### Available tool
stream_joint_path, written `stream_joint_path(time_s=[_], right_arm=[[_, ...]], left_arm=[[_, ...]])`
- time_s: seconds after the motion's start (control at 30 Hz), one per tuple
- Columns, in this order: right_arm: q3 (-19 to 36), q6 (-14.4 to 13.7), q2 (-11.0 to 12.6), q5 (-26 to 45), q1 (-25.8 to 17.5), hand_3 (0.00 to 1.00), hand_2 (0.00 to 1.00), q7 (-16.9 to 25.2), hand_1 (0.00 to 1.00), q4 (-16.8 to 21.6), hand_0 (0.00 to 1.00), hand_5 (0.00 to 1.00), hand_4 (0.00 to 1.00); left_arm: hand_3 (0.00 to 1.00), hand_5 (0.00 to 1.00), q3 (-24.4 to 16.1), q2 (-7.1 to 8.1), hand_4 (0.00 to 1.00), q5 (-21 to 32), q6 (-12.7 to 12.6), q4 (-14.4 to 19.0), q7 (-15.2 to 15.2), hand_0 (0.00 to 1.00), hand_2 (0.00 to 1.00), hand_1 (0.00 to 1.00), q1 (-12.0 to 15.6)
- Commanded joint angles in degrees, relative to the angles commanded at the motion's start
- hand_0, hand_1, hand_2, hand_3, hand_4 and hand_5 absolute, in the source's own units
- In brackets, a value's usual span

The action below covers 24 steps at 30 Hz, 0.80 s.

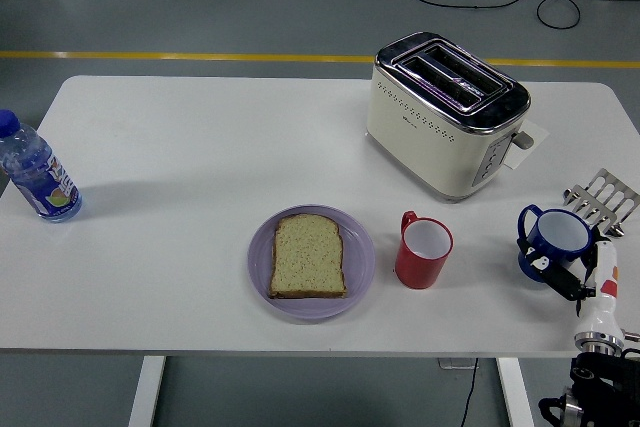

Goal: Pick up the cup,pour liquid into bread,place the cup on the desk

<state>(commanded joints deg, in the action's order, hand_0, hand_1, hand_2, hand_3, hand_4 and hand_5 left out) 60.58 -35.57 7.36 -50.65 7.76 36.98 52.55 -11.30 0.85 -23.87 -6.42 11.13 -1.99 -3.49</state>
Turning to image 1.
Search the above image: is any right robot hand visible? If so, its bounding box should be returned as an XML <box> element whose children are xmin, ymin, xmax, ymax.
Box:
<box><xmin>517</xmin><ymin>226</ymin><xmax>621</xmax><ymax>337</ymax></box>

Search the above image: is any blue enamel cup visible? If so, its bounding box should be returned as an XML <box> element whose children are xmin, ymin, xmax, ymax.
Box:
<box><xmin>516</xmin><ymin>204</ymin><xmax>596</xmax><ymax>283</ymax></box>

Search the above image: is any red enamel cup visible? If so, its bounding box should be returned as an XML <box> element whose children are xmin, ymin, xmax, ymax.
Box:
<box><xmin>394</xmin><ymin>210</ymin><xmax>455</xmax><ymax>291</ymax></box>

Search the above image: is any slice of bread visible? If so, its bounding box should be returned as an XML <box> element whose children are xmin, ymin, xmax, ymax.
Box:
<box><xmin>267</xmin><ymin>214</ymin><xmax>349</xmax><ymax>301</ymax></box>

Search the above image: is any metal toast rack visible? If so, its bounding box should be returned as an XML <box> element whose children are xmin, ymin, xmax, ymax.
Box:
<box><xmin>563</xmin><ymin>168</ymin><xmax>640</xmax><ymax>238</ymax></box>

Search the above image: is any white table leg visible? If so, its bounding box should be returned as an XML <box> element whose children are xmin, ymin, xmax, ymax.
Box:
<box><xmin>128</xmin><ymin>355</ymin><xmax>167</xmax><ymax>427</ymax></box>
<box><xmin>496</xmin><ymin>357</ymin><xmax>535</xmax><ymax>427</ymax></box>

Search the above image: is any grey under-table socket box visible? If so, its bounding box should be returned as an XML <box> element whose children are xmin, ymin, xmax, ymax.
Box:
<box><xmin>438</xmin><ymin>357</ymin><xmax>479</xmax><ymax>371</ymax></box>

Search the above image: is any white paper sheet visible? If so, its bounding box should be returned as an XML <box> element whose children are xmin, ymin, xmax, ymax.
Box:
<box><xmin>502</xmin><ymin>120</ymin><xmax>550</xmax><ymax>171</ymax></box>

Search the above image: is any cream and chrome toaster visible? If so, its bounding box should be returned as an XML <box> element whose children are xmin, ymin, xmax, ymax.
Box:
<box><xmin>365</xmin><ymin>31</ymin><xmax>536</xmax><ymax>204</ymax></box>

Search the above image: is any purple round plate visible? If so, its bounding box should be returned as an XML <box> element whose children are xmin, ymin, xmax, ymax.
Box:
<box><xmin>247</xmin><ymin>204</ymin><xmax>377</xmax><ymax>326</ymax></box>

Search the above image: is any clear bottle with blue cap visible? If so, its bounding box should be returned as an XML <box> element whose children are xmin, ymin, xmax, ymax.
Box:
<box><xmin>0</xmin><ymin>109</ymin><xmax>84</xmax><ymax>224</ymax></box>

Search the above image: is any thin black hanging cable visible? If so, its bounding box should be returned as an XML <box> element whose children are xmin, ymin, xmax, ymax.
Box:
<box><xmin>458</xmin><ymin>357</ymin><xmax>480</xmax><ymax>427</ymax></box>

